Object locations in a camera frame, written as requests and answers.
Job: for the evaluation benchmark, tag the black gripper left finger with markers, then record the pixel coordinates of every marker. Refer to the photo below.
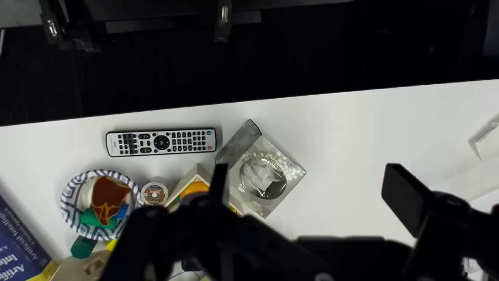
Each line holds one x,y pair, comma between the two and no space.
218,182

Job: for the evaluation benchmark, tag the bright green cylinder block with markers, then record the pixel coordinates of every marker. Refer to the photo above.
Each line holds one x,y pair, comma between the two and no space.
95,224

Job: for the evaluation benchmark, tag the thick blue cover book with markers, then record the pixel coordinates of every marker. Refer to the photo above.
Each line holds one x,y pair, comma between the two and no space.
15,245

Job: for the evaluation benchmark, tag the dark green cylinder block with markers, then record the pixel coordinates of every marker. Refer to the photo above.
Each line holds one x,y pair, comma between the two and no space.
81,249

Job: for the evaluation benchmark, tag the grey box with clear lid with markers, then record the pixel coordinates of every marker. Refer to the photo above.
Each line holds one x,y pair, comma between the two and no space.
270,173

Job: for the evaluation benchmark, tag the brown wooden block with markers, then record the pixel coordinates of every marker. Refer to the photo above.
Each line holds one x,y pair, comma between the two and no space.
109,196

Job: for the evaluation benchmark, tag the small round white cup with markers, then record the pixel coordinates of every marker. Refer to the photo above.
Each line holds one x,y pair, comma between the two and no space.
153,193

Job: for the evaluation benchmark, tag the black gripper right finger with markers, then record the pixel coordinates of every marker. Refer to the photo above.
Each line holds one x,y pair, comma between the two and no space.
410,198

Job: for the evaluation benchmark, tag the wooden tray with blocks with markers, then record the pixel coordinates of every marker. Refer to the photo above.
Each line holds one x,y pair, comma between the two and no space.
190,185

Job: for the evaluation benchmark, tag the blue block in bowl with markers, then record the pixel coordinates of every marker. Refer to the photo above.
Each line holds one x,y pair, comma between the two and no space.
122,212

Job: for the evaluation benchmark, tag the blue patterned paper bowl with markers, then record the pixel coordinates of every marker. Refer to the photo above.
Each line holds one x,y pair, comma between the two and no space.
72,201

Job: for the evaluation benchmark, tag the grey remote control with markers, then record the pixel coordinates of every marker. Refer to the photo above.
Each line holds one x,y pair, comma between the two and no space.
161,143

